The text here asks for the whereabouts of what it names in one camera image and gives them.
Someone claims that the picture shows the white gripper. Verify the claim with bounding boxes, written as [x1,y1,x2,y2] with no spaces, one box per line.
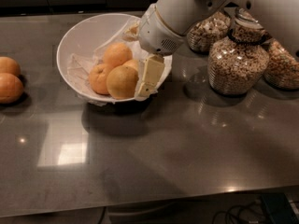
[122,4,184,101]

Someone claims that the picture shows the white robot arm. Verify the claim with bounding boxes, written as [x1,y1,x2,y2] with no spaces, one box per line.
[135,0,299,101]

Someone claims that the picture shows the white bowl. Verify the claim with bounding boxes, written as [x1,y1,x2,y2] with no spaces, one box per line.
[56,13,173,105]

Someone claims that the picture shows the back left glass cereal jar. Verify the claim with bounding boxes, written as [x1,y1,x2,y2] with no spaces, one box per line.
[187,10,231,53]

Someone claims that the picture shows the glass cereal jar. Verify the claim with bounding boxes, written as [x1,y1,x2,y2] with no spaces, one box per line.
[207,7,269,96]
[263,40,299,90]
[187,10,231,53]

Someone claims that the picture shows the front glass cereal jar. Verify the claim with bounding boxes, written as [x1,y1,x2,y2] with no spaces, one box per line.
[207,7,269,96]

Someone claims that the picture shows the back right glass cereal jar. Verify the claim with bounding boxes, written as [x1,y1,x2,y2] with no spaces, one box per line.
[263,40,299,90]

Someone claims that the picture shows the black box under table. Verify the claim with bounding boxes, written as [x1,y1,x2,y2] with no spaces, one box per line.
[261,193,299,224]

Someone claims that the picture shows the black cables under table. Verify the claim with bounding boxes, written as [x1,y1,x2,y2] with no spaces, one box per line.
[211,201,269,224]

